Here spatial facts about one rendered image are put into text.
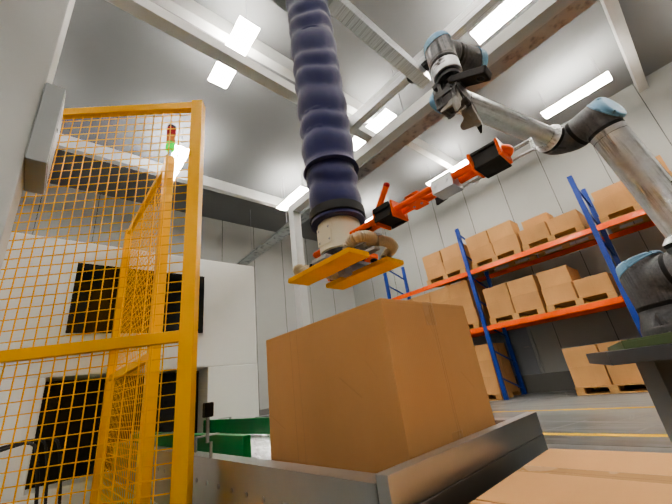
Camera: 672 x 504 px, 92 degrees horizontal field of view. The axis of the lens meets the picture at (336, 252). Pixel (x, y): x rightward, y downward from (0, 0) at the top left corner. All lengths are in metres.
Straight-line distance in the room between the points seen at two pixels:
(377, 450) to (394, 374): 0.18
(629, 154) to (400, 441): 1.23
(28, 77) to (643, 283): 2.15
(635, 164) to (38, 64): 2.03
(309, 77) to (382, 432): 1.42
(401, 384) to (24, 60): 1.50
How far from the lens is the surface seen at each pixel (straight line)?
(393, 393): 0.83
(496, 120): 1.49
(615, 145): 1.58
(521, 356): 9.85
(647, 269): 1.56
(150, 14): 3.01
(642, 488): 0.82
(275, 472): 0.95
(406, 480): 0.71
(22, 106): 1.45
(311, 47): 1.82
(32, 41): 1.64
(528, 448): 1.16
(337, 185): 1.28
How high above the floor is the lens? 0.76
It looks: 22 degrees up
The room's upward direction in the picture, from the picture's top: 8 degrees counter-clockwise
